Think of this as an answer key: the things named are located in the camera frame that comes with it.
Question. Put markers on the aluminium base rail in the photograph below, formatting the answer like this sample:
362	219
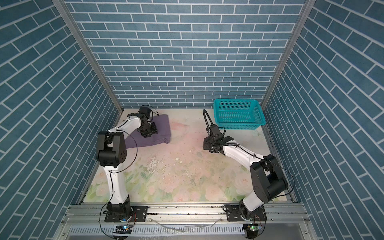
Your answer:
168	213

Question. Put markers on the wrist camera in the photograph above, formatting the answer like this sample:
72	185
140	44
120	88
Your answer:
214	131
145	112

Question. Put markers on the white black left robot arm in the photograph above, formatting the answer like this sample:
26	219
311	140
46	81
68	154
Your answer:
111	154

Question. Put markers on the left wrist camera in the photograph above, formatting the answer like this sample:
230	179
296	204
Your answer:
145	112

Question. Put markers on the right aluminium corner post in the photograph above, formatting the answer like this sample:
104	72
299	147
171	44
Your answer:
304	14

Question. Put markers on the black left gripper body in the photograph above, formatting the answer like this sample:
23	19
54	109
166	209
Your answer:
148	129

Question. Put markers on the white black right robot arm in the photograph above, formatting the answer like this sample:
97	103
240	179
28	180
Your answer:
267	176

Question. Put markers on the white slotted cable duct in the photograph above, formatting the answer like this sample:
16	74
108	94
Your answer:
157	230

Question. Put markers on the left aluminium corner post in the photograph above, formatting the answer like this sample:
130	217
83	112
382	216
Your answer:
78	36

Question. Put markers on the teal plastic basket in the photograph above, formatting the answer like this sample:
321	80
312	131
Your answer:
237	114

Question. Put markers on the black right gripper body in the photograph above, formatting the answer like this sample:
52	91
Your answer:
208	144

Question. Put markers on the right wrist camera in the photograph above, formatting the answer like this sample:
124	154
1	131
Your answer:
214	131

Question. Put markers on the aluminium corner post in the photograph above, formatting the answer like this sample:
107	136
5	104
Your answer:
78	36
304	14

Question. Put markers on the purple trousers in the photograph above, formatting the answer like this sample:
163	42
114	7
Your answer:
163	135

